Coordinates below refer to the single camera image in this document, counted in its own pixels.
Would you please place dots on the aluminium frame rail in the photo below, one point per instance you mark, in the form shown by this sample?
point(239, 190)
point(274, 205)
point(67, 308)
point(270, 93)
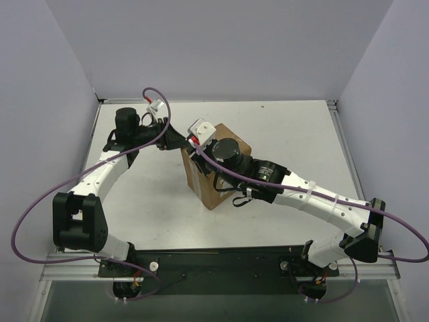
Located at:
point(259, 264)

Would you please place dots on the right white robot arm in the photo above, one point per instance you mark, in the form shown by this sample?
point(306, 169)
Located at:
point(358, 222)

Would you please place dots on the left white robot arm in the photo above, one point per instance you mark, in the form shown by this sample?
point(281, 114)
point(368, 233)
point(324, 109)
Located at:
point(79, 221)

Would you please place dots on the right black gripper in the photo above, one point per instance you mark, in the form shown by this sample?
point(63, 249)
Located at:
point(202, 161)

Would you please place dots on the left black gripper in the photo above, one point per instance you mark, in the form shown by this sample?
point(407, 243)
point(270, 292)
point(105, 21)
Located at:
point(164, 135)

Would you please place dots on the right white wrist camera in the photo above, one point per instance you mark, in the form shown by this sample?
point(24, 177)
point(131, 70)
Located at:
point(202, 133)

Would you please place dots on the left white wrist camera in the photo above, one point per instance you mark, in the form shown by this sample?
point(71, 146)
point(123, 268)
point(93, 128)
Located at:
point(155, 106)

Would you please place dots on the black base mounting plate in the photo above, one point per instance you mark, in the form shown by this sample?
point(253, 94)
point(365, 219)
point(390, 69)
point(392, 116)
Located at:
point(198, 284)

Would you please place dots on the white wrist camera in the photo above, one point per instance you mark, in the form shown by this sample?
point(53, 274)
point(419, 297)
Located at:
point(202, 133)
point(155, 106)

